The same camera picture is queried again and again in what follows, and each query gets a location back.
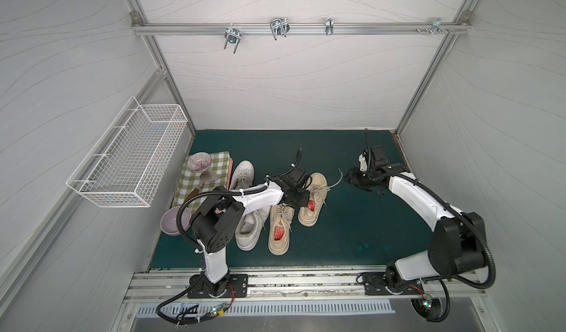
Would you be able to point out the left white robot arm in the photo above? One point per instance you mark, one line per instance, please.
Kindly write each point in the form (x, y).
(214, 223)

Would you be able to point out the white sneaker front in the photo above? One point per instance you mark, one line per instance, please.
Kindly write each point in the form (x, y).
(250, 227)

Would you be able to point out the purple saucepan wooden handle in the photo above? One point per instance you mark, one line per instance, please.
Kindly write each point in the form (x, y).
(168, 221)

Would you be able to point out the white slotted cable duct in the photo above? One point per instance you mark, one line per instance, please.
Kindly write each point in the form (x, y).
(275, 308)

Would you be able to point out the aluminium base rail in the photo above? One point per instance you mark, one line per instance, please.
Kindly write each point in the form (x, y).
(263, 284)

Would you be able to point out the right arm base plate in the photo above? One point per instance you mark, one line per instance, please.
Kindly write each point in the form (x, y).
(376, 284)

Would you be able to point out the white sneaker rear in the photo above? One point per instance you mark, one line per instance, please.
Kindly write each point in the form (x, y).
(242, 177)

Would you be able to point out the metal crossbar rail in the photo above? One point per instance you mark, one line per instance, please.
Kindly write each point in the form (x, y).
(311, 29)

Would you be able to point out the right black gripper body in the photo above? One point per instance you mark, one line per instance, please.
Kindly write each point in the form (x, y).
(362, 179)

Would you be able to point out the beige lace sneaker near front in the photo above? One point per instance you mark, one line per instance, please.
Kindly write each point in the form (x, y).
(281, 217)

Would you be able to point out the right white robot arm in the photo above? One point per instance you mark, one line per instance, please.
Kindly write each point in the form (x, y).
(458, 248)

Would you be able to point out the green checkered cloth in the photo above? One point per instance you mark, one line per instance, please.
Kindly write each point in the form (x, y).
(218, 174)

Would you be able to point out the red insole in front sneaker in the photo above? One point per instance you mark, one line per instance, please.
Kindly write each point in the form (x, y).
(279, 232)

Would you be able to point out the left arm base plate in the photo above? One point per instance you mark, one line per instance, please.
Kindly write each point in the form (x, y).
(231, 285)

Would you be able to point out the metal bracket hook right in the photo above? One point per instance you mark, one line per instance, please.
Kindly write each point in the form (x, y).
(436, 28)

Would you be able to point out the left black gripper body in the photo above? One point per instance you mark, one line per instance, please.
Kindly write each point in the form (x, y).
(301, 195)

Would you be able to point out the metal clip hook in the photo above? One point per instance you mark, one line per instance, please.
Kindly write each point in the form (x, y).
(329, 26)

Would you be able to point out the beige lace sneaker with laces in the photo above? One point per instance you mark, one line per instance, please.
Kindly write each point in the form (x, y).
(318, 189)

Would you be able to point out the red orange insole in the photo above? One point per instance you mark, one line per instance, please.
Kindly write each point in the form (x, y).
(311, 205)

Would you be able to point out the white sneaker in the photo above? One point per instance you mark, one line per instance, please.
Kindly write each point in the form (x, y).
(242, 177)
(250, 227)

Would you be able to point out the metal U-bolt hook middle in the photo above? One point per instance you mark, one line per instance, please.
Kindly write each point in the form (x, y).
(279, 27)

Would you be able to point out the metal u-bolt hook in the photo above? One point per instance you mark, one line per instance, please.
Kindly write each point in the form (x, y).
(233, 37)
(279, 27)

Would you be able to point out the white wire basket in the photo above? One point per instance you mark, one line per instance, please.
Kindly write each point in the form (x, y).
(126, 165)

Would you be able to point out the metal U-bolt hook left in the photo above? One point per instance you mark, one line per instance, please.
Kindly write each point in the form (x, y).
(233, 37)

